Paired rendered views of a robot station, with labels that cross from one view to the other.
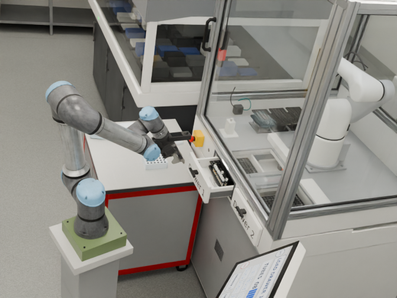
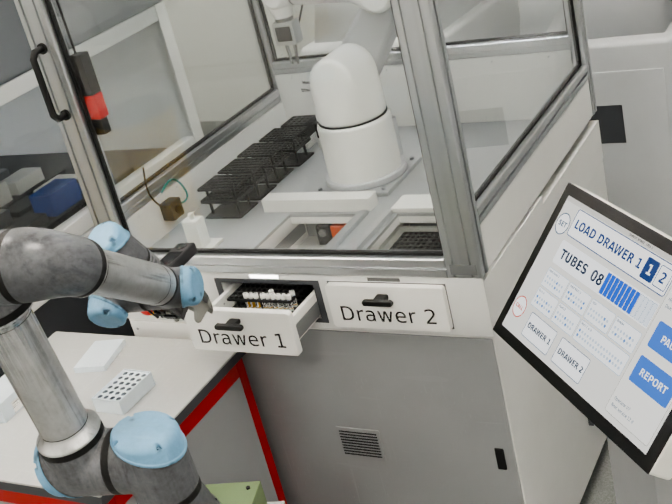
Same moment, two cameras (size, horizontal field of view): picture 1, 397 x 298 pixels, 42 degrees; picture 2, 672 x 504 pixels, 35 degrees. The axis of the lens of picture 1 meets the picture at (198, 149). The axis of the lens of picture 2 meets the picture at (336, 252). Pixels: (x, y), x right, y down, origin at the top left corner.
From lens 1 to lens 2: 1.01 m
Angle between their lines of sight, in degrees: 29
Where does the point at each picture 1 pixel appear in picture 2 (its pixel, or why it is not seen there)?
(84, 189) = (137, 439)
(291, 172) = (442, 124)
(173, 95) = not seen: hidden behind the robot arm
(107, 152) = (15, 452)
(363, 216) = (539, 163)
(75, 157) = (67, 395)
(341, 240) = (540, 226)
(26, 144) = not seen: outside the picture
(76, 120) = (61, 265)
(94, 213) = (188, 473)
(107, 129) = (114, 260)
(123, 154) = not seen: hidden behind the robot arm
